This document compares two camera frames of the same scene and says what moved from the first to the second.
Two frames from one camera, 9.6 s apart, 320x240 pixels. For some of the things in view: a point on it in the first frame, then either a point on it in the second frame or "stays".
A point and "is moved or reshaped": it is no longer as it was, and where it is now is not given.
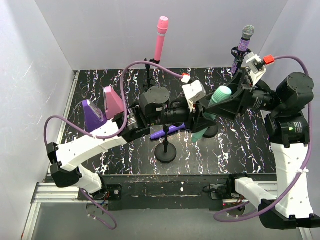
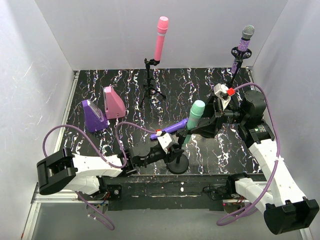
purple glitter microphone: x=247 y=32 stays
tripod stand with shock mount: x=239 y=55 stays
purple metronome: x=93 y=118 stays
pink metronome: x=113 y=103 stays
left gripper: x=198 y=118 to x=172 y=151
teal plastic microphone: x=218 y=94 is moved or reshaped
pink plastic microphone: x=162 y=26 stays
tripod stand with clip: x=148 y=67 stays
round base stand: x=165 y=152 is moved or reshaped
